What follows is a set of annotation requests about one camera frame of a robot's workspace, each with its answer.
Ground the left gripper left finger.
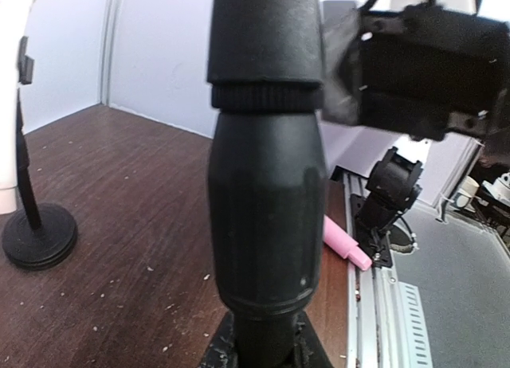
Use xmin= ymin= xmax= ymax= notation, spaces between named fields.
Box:
xmin=201 ymin=312 xmax=239 ymax=368

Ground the beige microphone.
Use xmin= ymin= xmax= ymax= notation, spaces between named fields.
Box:
xmin=1 ymin=0 xmax=35 ymax=214

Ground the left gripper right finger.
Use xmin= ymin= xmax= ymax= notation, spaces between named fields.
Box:
xmin=292 ymin=311 xmax=333 ymax=368

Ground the right aluminium frame post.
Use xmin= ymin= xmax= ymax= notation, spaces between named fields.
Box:
xmin=99 ymin=0 xmax=122 ymax=106

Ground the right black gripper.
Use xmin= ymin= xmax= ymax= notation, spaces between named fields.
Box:
xmin=322 ymin=3 xmax=509 ymax=141

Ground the pink microphone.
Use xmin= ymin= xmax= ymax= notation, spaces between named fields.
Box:
xmin=324 ymin=216 xmax=372 ymax=271

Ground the tall black mic stand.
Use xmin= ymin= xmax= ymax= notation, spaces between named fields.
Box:
xmin=207 ymin=0 xmax=327 ymax=367
xmin=2 ymin=35 xmax=79 ymax=272

